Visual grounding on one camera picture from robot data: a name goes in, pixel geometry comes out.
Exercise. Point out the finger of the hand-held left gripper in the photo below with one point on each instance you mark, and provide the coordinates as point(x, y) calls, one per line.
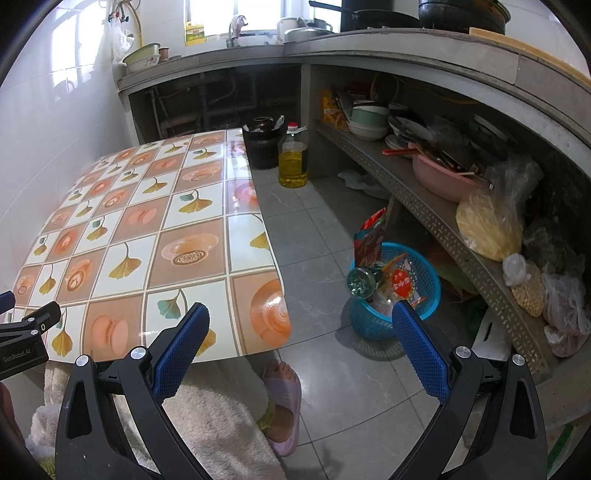
point(41, 318)
point(5, 301)

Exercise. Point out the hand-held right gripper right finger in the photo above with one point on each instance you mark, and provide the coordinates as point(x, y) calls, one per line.
point(420, 355)

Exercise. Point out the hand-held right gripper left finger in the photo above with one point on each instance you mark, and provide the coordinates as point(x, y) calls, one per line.
point(182, 355)

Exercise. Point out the blue plastic basket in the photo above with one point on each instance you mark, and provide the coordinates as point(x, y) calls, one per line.
point(369, 323)

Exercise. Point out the green glass bottle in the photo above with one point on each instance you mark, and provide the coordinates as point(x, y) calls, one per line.
point(362, 282)

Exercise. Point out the red patterned packet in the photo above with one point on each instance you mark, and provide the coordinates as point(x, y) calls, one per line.
point(369, 244)

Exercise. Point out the green plastic bag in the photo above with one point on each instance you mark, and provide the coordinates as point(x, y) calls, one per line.
point(475, 318)

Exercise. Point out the lavender slipper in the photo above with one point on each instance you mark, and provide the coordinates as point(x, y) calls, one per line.
point(288, 392)

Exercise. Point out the person's foot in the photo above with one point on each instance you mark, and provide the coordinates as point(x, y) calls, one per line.
point(279, 427)

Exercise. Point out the small bag of beans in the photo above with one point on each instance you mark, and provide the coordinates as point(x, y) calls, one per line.
point(526, 290)

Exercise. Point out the bag of yellow food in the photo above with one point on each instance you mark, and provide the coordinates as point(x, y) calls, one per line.
point(485, 226)

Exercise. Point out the clear plastic bag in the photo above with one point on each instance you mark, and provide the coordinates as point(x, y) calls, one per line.
point(565, 304)

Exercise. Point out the dark plastic bag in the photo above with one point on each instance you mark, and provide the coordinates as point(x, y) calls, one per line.
point(549, 244)

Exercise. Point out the pink plastic basin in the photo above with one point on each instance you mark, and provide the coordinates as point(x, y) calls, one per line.
point(438, 182)

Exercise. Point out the white rag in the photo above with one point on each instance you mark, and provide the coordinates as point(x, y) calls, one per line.
point(360, 180)

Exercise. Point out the red spatula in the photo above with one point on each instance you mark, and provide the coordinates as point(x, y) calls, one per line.
point(397, 151)

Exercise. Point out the cooking oil bottle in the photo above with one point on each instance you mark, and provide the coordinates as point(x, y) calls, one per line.
point(293, 170)

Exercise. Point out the dark ceramic jar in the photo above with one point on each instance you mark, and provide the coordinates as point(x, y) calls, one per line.
point(263, 147)

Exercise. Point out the pile of dishes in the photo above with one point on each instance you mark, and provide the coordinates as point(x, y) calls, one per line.
point(411, 129)

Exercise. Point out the white bowl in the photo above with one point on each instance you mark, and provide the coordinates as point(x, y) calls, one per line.
point(367, 133)

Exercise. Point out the pale green bowl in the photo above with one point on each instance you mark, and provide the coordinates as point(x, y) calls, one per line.
point(369, 115)

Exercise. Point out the orange snack packet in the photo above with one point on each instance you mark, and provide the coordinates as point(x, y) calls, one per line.
point(330, 108)

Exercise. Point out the enamel basin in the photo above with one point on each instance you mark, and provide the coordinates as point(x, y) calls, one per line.
point(143, 57)

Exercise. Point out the white hanging plastic bag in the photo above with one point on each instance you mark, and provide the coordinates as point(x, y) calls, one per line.
point(117, 41)

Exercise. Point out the small brown cup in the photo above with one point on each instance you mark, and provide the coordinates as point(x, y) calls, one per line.
point(164, 53)

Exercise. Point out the concrete kitchen counter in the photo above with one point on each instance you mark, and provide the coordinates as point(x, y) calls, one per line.
point(415, 50)

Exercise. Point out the yellow green pack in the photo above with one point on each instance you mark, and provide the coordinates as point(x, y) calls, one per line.
point(195, 33)

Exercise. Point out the sink faucet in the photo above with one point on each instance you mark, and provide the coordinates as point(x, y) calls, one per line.
point(236, 25)

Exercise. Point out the black wok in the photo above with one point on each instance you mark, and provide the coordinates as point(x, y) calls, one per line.
point(383, 21)

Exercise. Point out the black cooking pot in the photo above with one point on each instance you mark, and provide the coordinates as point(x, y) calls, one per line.
point(461, 18)

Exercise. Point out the metal pot lid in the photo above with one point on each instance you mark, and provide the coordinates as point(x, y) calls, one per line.
point(304, 34)

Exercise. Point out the white mug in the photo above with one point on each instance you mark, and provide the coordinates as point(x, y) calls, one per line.
point(287, 30)

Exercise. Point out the window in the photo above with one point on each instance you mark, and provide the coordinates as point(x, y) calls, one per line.
point(258, 14)

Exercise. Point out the black cabinet appliance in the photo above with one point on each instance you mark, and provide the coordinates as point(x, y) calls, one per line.
point(369, 7)

